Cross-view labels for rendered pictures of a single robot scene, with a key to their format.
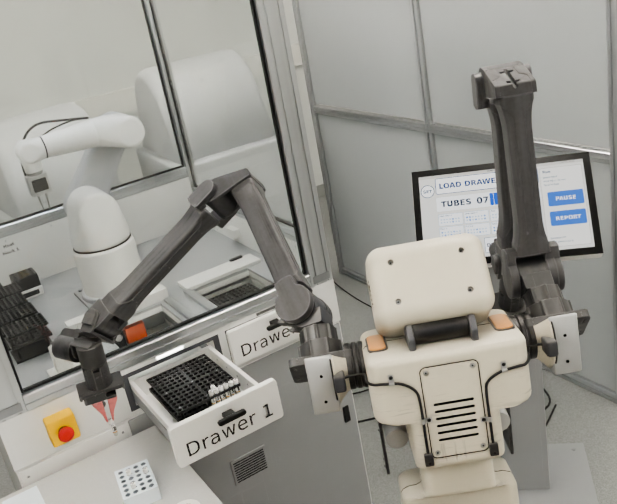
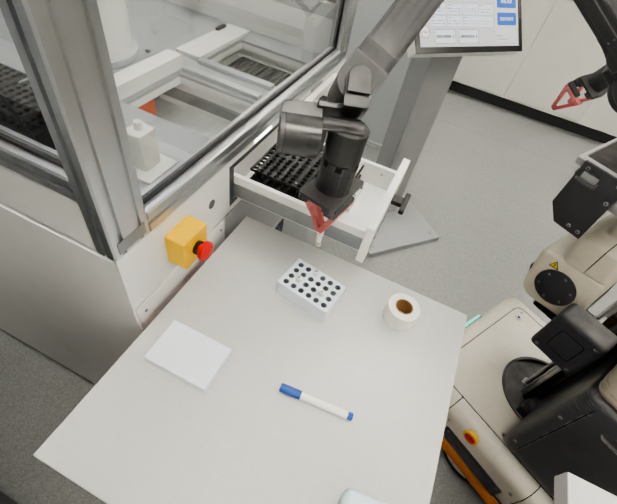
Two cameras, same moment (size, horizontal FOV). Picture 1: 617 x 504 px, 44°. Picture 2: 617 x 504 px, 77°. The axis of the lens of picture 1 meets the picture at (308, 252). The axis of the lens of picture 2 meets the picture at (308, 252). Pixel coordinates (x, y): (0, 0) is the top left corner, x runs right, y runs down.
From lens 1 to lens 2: 1.57 m
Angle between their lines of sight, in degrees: 45
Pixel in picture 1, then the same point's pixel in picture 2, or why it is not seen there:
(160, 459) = (294, 253)
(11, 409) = (134, 234)
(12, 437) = (133, 271)
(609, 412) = not seen: hidden behind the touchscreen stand
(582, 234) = (513, 34)
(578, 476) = not seen: hidden behind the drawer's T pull
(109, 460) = (234, 265)
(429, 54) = not seen: outside the picture
